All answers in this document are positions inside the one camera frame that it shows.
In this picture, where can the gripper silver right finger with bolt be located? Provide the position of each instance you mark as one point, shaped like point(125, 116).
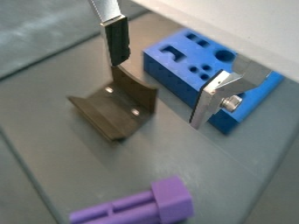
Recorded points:
point(219, 93)

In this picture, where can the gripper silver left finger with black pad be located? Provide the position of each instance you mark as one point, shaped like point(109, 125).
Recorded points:
point(113, 29)

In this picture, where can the purple three prong object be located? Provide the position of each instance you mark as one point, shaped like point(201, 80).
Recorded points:
point(165, 204)

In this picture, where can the dark brown curved fixture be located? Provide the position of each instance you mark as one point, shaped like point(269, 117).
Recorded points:
point(120, 107)

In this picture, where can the blue foam shape-hole block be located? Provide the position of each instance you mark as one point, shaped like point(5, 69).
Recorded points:
point(184, 60)

